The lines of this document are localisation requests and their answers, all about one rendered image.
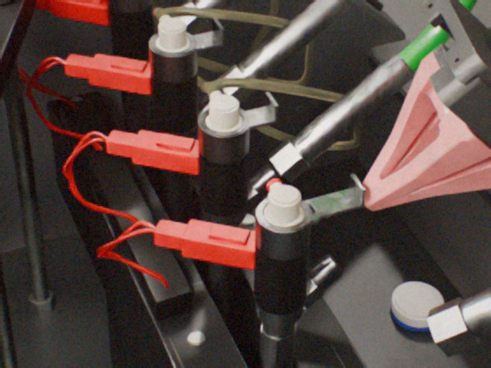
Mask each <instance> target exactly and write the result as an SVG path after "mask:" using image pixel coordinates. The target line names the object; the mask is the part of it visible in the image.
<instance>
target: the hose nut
mask: <svg viewBox="0 0 491 368"><path fill-rule="evenodd" d="M462 301H463V300H462V298H461V297H458V298H455V299H452V300H451V301H449V302H446V303H445V304H443V305H441V306H437V307H435V308H432V309H430V312H429V314H428V316H427V321H428V323H429V326H430V330H431V335H432V337H434V340H435V342H436V344H437V345H438V347H439V349H440V350H441V351H443V352H444V354H445V355H446V356H447V357H450V356H452V355H454V354H457V353H460V352H461V351H463V350H468V349H471V348H472V347H474V346H477V345H479V342H480V339H479V338H478V337H477V336H474V335H473V334H472V332H470V330H469V328H468V327H467V326H466V321H465V319H464V316H462V314H461V307H460V306H461V304H462Z"/></svg>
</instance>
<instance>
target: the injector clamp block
mask: <svg viewBox="0 0 491 368"><path fill-rule="evenodd" d="M67 99H69V100H72V101H73V102H77V101H81V100H85V99H90V100H92V102H93V104H94V106H95V108H96V111H97V113H98V115H99V116H100V118H102V120H103V123H104V125H105V127H106V129H107V131H108V133H109V135H110V132H111V131H114V130H116V131H121V129H120V127H119V125H118V123H117V121H116V119H115V117H114V115H113V113H111V111H110V109H109V107H108V105H107V103H106V102H105V99H104V98H103V96H102V95H101V93H100V92H99V91H96V92H90V93H87V94H82V95H78V96H70V97H67ZM64 103H68V102H66V101H64V100H62V99H57V100H52V101H49V102H48V103H47V108H48V116H50V123H51V124H53V125H55V126H57V127H60V128H61V129H63V130H65V128H64V126H63V124H62V122H61V116H60V107H61V105H62V104H64ZM51 132H52V141H53V155H54V164H55V172H56V180H57V186H58V188H59V189H60V192H61V194H62V196H63V198H64V201H65V203H66V204H67V206H68V211H69V213H70V215H71V216H72V217H73V219H74V221H75V225H76V228H77V229H78V231H79V233H80V235H81V239H82V241H83V243H84V246H85V248H87V250H88V253H89V256H90V258H91V260H92V262H93V266H94V267H95V269H96V273H97V275H98V277H99V279H100V281H101V284H102V286H103V287H104V289H105V292H106V294H107V296H106V297H107V304H106V307H107V319H108V330H109V340H110V360H111V364H112V366H113V368H260V328H261V320H260V319H259V318H258V317H257V315H256V312H255V299H254V296H253V282H254V269H253V270H250V269H245V268H241V267H239V268H238V341H237V344H235V342H234V340H233V338H231V334H230V332H229V331H228V329H227V328H226V326H225V323H224V320H223V319H222V317H221V315H220V314H219V311H218V309H217V307H216V305H215V303H214V301H213V299H212V297H211V295H210V294H209V293H208V285H209V261H203V260H199V259H194V263H193V261H192V259H191V258H185V257H183V256H182V254H181V250H178V249H174V248H169V249H170V251H171V252H172V254H174V257H175V259H176V261H177V263H178V265H179V267H180V269H181V271H182V273H183V275H184V277H185V279H186V281H187V282H188V285H189V288H190V290H191V298H192V308H191V309H190V310H189V311H186V312H181V313H179V314H176V315H170V316H168V317H167V318H164V319H160V320H157V319H156V318H155V316H154V313H153V311H152V308H151V306H150V304H149V302H148V299H147V298H146V295H145V293H144V291H143V289H142V286H141V285H140V282H139V279H138V277H136V275H135V272H134V271H133V269H132V267H131V266H130V265H127V264H126V263H124V262H123V261H119V260H116V259H114V258H99V257H98V256H99V255H100V254H102V253H101V252H98V253H96V249H98V248H100V247H102V246H104V245H106V244H109V243H111V241H113V240H115V239H117V235H116V233H115V231H114V229H113V226H112V224H111V222H110V219H109V217H108V216H107V214H106V213H101V212H97V211H94V210H91V209H90V208H88V207H87V206H85V205H84V204H83V203H82V202H80V201H79V200H78V199H77V198H76V197H75V196H74V195H73V192H72V190H71V188H70V181H68V177H67V176H66V175H65V174H64V173H63V169H64V165H65V164H66V161H67V160H68V159H69V158H70V156H71V155H72V153H73V151H74V150H75V148H74V146H73V144H72V142H71V140H70V138H69V137H68V136H67V135H63V133H60V132H57V131H53V130H52V129H51ZM121 157H122V159H123V160H124V161H125V164H126V166H127V168H128V170H129V172H130V174H131V175H132V178H133V179H134V181H135V184H136V186H137V188H139V191H140V193H141V194H142V195H143V197H144V199H145V202H146V205H147V207H148V208H149V210H150V212H151V213H152V215H153V216H154V219H155V221H156V223H157V224H159V222H160V220H164V219H165V221H170V222H171V220H170V218H169V216H168V215H167V213H166V211H165V206H164V185H165V184H163V176H162V175H161V169H159V168H154V181H155V191H154V189H153V186H152V185H151V182H149V180H148V179H147V177H146V174H145V173H144V171H143V169H142V167H141V165H140V164H135V163H133V162H132V158H129V157H125V156H121ZM73 175H74V177H75V185H76V188H77V190H78V192H79V193H80V195H81V196H82V197H83V199H84V200H85V201H87V202H90V203H93V204H95V205H98V206H101V207H103V205H102V203H101V202H100V200H99V198H98V196H97V193H96V191H95V189H94V187H93V185H92V183H91V181H89V177H88V175H87V173H86V171H85V169H84V167H83V165H82V162H81V160H80V158H78V156H77V155H76V156H75V159H74V162H73ZM257 208H258V207H257ZM257 208H256V209H253V211H252V212H251V213H250V214H248V213H247V212H246V215H245V219H244V221H243V222H242V223H240V224H239V225H240V228H243V230H251V231H256V210H257ZM192 216H193V219H196V220H201V221H204V220H203V216H202V204H201V202H200V181H199V175H193V174H192ZM293 368H367V366H366V364H365V363H364V361H363V360H362V357H361V356H360V355H359V353H358V352H357V351H356V349H355V347H354V345H353V344H352V342H351V340H350V338H349V336H348V335H347V334H346V333H345V332H344V330H343V328H342V326H341V324H340V323H339V321H338V319H337V318H336V316H335V314H334V313H333V311H331V309H330V308H329V306H328V303H327V302H326V300H325V299H324V297H322V298H321V299H319V300H318V301H317V302H315V303H313V304H312V305H311V307H310V308H308V309H307V308H304V310H303V314H302V317H301V320H299V321H298V322H296V323H295V348H294V356H293Z"/></svg>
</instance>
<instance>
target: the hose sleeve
mask: <svg viewBox="0 0 491 368"><path fill-rule="evenodd" d="M460 307H461V314H462V316H464V319H465V321H466V326H467V327H468V328H469V330H470V332H472V334H473V335H474V336H477V337H478V338H480V339H482V338H484V337H486V336H490V335H491V287H488V288H486V289H484V291H482V292H480V293H477V294H474V295H472V297H471V296H470V298H467V299H464V300H463V301H462V304H461V306H460Z"/></svg>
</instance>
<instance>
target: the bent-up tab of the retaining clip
mask: <svg viewBox="0 0 491 368"><path fill-rule="evenodd" d="M349 189H350V192H351V193H352V195H353V196H354V197H355V199H356V200H357V201H358V203H359V204H361V205H362V208H363V205H365V201H366V188H365V186H364V185H363V184H362V183H361V182H360V181H359V179H358V178H357V177H356V175H355V174H354V173H353V174H351V175H350V184H349Z"/></svg>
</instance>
